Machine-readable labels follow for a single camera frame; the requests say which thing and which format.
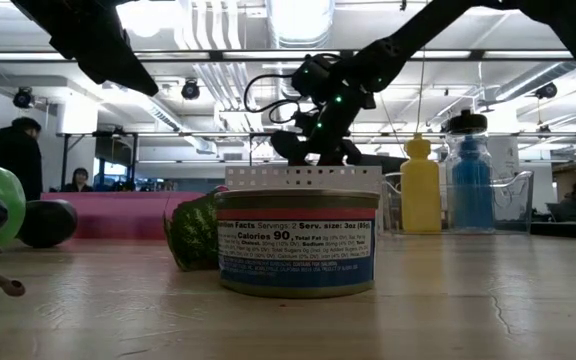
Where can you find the clear plastic bin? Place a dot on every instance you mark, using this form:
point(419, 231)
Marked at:
point(513, 210)

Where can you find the gold-top blue-label tin can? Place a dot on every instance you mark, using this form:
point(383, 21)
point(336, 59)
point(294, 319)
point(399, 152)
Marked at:
point(298, 250)

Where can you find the silver ceiling air duct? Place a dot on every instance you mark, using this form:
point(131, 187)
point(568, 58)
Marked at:
point(300, 22)

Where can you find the pink plastic bin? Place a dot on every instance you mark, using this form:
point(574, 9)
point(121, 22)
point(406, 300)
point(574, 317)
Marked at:
point(118, 215)

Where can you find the black distant monitor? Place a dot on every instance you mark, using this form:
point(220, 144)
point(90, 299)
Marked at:
point(388, 164)

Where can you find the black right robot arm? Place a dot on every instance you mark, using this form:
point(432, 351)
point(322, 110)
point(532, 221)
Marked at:
point(418, 35)

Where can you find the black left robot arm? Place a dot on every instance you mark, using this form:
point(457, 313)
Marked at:
point(93, 40)

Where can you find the black ceiling spotlight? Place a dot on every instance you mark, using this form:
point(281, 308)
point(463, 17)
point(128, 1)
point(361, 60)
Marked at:
point(190, 90)
point(22, 98)
point(546, 91)

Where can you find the dark purple toy plum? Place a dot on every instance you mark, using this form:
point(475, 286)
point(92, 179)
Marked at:
point(48, 222)

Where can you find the white perforated basket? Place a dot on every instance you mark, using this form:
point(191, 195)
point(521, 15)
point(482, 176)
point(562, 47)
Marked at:
point(268, 177)

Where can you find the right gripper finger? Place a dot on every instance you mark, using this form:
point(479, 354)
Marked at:
point(290, 147)
point(351, 154)

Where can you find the yellow plastic bottle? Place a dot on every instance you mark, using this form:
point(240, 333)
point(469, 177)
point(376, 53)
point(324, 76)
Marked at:
point(420, 190)

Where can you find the blue plastic bottle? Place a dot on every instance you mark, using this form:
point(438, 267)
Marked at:
point(470, 190)

